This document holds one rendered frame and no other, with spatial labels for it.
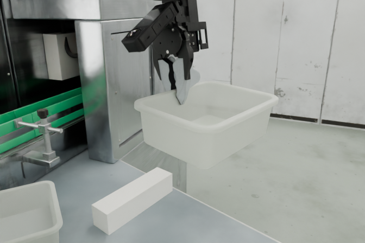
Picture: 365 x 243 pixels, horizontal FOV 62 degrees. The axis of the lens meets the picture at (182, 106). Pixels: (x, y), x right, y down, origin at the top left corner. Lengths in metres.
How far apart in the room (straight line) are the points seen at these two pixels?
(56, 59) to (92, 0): 0.38
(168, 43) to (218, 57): 3.17
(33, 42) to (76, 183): 0.57
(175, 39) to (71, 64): 0.83
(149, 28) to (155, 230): 0.51
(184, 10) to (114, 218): 0.52
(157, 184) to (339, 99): 3.01
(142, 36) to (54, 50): 0.82
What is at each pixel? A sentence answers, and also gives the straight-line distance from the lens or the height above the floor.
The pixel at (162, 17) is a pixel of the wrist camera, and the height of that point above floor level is 1.26.
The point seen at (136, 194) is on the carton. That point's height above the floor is 0.81.
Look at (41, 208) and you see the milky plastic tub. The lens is 0.96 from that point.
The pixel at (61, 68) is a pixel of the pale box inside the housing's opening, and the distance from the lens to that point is 1.29.
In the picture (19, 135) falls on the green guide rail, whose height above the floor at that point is 0.91.
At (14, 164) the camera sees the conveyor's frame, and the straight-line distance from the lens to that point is 1.02.
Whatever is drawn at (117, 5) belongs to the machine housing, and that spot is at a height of 1.29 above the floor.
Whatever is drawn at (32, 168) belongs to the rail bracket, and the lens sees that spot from 1.06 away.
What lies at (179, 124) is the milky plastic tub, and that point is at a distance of 0.43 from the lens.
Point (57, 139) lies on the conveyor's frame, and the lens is 1.12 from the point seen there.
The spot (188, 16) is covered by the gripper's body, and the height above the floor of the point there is 1.26.
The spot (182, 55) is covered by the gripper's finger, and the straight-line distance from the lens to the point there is 0.55.
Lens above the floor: 1.28
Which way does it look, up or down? 18 degrees down
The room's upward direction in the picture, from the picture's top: straight up
